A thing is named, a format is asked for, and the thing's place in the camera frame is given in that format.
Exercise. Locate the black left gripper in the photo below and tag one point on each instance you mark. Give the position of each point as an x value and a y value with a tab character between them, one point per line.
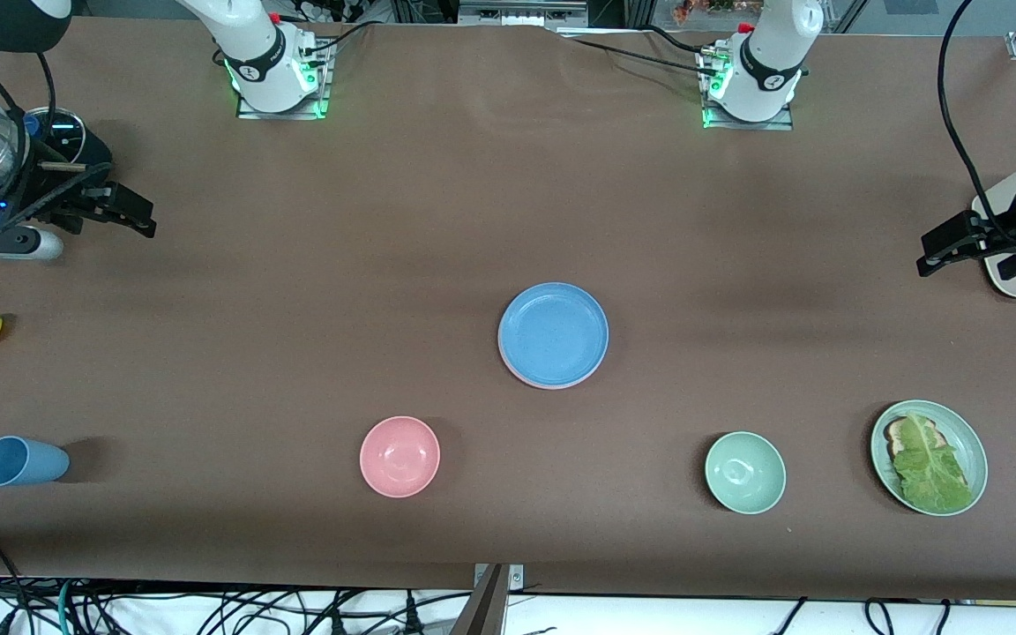
1012	231

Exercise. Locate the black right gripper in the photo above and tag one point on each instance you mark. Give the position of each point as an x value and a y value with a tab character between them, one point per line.
70	179

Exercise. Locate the blue plate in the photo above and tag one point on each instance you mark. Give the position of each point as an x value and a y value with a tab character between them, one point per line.
553	334

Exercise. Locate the pink plate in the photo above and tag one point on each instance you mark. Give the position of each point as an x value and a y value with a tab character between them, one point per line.
549	388

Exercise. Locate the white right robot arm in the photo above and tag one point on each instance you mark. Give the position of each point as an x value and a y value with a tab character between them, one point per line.
252	53

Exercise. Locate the glass lid blue knob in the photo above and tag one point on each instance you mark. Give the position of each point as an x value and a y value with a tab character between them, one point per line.
67	132

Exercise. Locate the brown table cloth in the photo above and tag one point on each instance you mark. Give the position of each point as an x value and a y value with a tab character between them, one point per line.
208	220

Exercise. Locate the green plate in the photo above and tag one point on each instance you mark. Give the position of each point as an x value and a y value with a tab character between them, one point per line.
967	441

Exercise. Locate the toasted bread slice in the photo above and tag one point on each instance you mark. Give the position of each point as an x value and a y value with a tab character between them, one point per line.
894	432

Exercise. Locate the green lettuce leaf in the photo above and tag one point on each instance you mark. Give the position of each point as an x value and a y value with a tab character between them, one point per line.
931	472

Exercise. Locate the blue cup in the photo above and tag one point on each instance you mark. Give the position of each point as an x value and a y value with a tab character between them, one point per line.
23	462

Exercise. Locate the green bowl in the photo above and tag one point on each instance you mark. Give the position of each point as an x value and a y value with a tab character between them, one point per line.
745	473

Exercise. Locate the pink bowl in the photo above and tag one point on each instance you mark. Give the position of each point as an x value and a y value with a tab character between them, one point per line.
399	457

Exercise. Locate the orange artificial flowers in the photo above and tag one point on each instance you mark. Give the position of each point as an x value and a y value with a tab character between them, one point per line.
693	9

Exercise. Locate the dark grey beam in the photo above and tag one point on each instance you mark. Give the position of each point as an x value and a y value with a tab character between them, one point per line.
483	608

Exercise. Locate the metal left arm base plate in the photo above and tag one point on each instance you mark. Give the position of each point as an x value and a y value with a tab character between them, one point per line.
781	125

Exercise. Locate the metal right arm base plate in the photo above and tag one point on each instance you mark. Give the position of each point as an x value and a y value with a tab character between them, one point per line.
324	79

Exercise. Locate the aluminium frame bar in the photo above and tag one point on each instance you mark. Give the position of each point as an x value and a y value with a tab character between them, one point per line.
521	11

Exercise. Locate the silver table bracket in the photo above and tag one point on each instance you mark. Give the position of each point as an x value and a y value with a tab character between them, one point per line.
517	575

